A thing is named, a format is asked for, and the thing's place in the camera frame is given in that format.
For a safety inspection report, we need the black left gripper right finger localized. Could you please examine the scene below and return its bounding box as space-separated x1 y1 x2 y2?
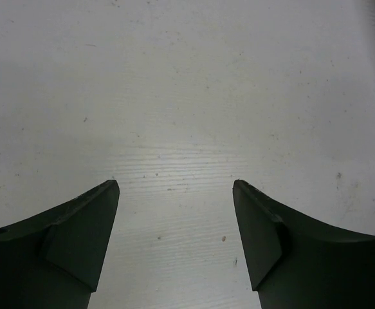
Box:
233 180 375 308

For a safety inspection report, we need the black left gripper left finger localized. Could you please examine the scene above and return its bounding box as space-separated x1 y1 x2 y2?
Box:
0 180 120 308

